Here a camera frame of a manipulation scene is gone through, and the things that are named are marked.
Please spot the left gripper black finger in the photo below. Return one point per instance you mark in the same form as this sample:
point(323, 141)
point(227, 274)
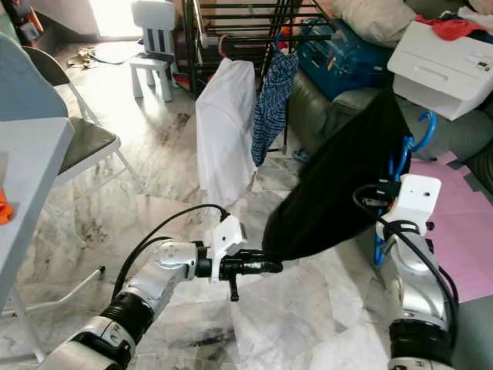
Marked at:
point(268, 270)
point(268, 262)

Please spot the black garment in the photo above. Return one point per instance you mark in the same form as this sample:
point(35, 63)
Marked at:
point(331, 185)

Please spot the blue plastic hanger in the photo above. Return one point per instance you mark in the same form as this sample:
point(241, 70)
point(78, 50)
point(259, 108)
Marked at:
point(280, 42)
point(430, 135)

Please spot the orange shirt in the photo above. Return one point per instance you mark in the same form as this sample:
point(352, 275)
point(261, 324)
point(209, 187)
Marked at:
point(5, 208)

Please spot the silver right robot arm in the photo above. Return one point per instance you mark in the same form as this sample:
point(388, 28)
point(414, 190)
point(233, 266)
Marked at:
point(416, 285)

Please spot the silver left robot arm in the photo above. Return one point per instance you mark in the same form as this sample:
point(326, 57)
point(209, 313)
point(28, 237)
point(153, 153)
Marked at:
point(173, 262)

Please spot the pink plastic hanger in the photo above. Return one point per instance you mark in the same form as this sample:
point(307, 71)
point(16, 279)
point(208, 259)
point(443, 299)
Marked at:
point(222, 48)

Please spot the pink mat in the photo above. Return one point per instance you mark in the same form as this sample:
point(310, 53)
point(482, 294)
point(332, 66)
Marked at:
point(470, 231)

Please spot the pale blue folding table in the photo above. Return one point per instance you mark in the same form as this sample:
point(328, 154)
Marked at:
point(31, 177)

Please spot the grey green leather sofa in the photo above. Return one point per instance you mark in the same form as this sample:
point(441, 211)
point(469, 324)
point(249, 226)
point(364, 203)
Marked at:
point(331, 116)

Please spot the blue slipper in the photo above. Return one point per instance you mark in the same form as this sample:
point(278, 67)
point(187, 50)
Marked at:
point(302, 156)

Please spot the white drawer cabinet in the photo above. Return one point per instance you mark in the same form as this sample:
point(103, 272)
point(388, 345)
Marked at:
point(443, 73)

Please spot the blue hard suitcase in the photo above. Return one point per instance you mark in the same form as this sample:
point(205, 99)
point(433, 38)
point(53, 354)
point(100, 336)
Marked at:
point(343, 65)

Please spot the white hanging garment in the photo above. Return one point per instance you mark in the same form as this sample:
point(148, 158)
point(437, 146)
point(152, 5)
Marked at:
point(223, 131)

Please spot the pale blue cushion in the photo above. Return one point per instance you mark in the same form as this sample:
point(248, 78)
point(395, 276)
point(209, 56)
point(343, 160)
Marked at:
point(31, 85)

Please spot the blue plaid shirt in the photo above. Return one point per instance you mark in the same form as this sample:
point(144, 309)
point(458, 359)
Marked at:
point(273, 108)

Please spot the white folding chair grey seat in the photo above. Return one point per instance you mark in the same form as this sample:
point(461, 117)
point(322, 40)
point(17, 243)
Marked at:
point(92, 142)

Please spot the beige pillow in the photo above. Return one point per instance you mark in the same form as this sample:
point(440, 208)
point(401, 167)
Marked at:
point(377, 19)

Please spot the red cloth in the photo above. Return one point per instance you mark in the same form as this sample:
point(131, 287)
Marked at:
point(451, 29)

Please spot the red and black upright object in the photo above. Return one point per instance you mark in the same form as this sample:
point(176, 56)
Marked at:
point(25, 21)

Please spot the crumpled beige cloth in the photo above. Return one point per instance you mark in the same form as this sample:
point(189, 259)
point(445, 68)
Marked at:
point(98, 55)

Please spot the small white child chair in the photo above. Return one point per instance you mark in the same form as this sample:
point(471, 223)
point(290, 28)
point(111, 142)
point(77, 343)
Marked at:
point(154, 15)

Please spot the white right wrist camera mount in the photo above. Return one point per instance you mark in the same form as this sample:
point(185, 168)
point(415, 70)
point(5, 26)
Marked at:
point(416, 196)

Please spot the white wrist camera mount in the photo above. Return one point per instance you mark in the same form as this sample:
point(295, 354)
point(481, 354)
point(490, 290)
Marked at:
point(416, 196)
point(227, 239)

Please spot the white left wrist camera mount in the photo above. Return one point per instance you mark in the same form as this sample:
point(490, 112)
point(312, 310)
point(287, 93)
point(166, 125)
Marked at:
point(227, 239)

